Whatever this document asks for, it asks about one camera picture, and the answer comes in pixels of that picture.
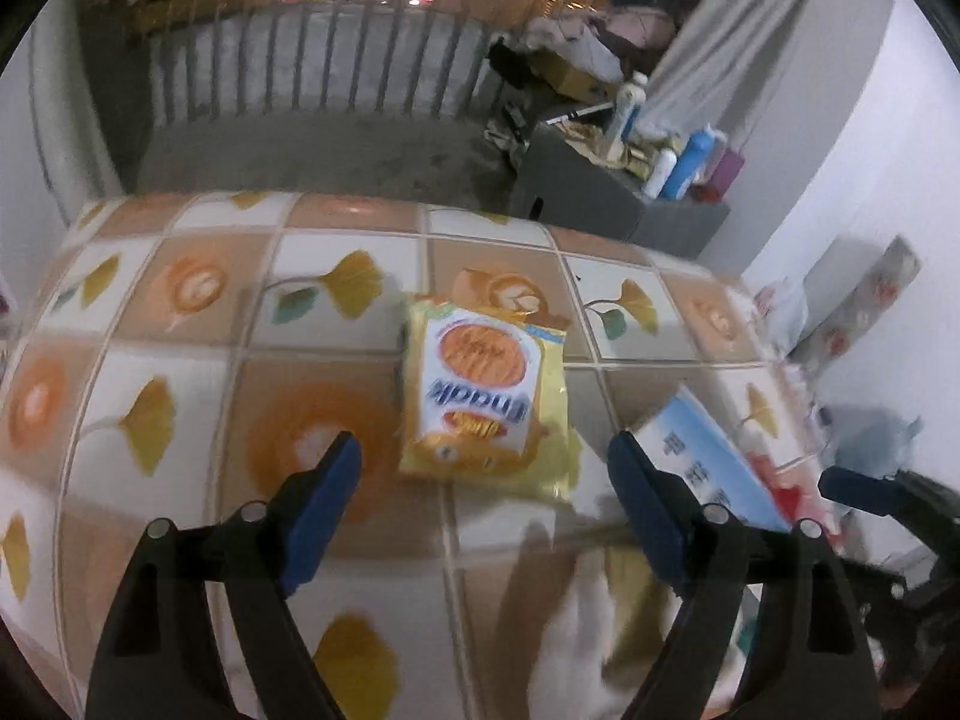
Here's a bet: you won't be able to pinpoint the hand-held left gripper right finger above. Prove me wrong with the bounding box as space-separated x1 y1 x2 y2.
606 431 882 720

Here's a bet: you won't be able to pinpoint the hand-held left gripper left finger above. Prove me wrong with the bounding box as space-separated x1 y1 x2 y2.
85 431 363 720

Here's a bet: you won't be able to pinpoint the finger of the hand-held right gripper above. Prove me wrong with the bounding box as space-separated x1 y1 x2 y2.
835 556 914 610
817 466 960 533

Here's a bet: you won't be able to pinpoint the yellow snack packet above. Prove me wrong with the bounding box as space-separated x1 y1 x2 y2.
397 292 583 500

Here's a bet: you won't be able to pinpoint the blue water jug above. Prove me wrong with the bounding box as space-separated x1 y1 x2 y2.
821 405 925 475

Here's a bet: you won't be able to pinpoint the blue white packet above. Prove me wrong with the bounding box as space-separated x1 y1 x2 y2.
634 386 796 535

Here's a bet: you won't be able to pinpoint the tile-patterned tablecloth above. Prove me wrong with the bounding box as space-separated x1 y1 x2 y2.
0 191 826 720

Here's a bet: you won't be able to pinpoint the rolled patterned mat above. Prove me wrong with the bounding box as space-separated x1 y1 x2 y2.
793 236 924 362

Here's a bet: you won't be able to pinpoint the white plastic bag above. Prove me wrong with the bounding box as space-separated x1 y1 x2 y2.
753 281 808 350

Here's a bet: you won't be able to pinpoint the white panel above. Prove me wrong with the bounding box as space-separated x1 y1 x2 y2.
802 240 880 316

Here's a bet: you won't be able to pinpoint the grey cabinet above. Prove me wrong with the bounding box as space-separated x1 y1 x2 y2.
510 124 733 256

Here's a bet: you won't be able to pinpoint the small white bottle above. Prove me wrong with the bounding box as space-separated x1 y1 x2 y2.
641 148 677 200

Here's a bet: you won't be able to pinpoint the purple cup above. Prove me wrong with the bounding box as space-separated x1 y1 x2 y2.
705 150 744 200

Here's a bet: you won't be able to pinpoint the blue bottle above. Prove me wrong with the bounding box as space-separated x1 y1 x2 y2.
663 127 718 200

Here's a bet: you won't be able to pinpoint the tall white bottle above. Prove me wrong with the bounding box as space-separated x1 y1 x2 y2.
606 71 650 148

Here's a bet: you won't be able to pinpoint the cardboard box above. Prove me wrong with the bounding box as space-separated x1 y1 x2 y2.
540 52 625 100

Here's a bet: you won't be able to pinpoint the metal railing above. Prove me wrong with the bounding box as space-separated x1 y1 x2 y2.
135 0 610 128

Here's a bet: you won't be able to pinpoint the black bag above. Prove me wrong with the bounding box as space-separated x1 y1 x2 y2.
487 37 542 85

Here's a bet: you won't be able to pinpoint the grey curtain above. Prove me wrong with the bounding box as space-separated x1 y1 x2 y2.
649 0 835 145

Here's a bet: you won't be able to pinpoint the pile of clothes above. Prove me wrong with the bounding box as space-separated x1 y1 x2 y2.
525 4 677 85

